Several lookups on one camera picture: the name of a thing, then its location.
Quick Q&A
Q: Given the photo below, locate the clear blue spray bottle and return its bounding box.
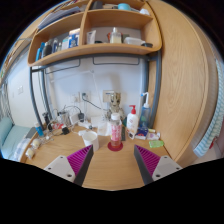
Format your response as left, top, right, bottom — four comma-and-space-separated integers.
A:
139, 91, 152, 129

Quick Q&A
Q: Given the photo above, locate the white cup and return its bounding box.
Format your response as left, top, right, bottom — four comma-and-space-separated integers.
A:
81, 130, 100, 153

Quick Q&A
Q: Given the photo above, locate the small blue bottle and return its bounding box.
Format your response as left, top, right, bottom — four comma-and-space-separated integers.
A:
34, 122, 44, 137

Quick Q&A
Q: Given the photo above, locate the striped hanging towel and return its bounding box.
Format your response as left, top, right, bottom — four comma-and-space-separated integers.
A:
193, 59, 224, 158

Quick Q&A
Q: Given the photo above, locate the white red-topped pump bottle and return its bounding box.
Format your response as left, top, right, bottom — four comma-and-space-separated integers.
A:
125, 104, 140, 135

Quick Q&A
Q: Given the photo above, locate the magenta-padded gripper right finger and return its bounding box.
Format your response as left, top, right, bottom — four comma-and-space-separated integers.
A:
133, 144, 184, 187

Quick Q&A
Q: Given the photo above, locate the white charger block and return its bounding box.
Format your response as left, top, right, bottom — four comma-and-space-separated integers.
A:
68, 113, 80, 125

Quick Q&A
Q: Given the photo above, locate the wooden shelf unit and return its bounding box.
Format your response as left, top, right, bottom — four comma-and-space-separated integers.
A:
27, 0, 163, 68

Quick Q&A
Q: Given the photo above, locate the small white round object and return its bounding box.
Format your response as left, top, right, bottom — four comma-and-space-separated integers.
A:
30, 138, 42, 149
24, 147, 36, 160

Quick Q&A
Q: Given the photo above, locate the clear pink-labelled drink bottle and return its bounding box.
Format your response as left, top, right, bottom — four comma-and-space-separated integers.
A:
109, 112, 124, 149

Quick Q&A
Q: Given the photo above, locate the green packet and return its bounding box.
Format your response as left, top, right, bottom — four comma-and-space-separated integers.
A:
148, 139, 165, 149

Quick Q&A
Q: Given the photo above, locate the flat round red coaster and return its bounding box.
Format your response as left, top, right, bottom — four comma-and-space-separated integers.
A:
107, 141, 124, 152

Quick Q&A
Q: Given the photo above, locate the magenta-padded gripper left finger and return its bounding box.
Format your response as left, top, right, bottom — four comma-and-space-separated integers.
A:
43, 143, 95, 187

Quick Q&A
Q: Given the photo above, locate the teal bed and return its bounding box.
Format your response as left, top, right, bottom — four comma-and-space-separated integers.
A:
0, 116, 34, 160

